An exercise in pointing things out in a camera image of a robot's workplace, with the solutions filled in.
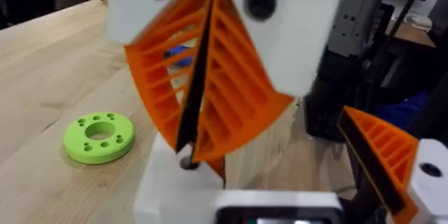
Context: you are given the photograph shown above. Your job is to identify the white orange left gripper right finger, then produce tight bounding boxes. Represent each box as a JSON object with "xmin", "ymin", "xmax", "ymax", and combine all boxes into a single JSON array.
[{"xmin": 337, "ymin": 106, "xmax": 448, "ymax": 224}]

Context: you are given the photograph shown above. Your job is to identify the finger of the white orange right gripper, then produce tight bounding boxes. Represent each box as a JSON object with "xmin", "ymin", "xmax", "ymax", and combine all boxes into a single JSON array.
[
  {"xmin": 106, "ymin": 0, "xmax": 216, "ymax": 153},
  {"xmin": 192, "ymin": 0, "xmax": 351, "ymax": 163}
]

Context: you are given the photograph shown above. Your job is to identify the bare white left gripper left finger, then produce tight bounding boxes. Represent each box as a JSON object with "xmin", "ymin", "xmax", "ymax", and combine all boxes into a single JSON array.
[{"xmin": 132, "ymin": 133, "xmax": 225, "ymax": 224}]

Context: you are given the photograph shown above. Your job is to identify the blue electric screwdriver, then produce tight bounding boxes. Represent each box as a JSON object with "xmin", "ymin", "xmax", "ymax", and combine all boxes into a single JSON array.
[{"xmin": 163, "ymin": 44, "xmax": 194, "ymax": 68}]

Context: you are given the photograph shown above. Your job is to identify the orange ribbed wedge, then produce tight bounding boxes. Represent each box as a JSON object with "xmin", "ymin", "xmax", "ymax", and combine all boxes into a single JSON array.
[{"xmin": 205, "ymin": 156, "xmax": 227, "ymax": 187}]

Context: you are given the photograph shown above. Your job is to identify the green disc with holes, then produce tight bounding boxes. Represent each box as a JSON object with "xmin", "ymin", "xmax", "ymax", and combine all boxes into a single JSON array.
[{"xmin": 62, "ymin": 111, "xmax": 136, "ymax": 165}]

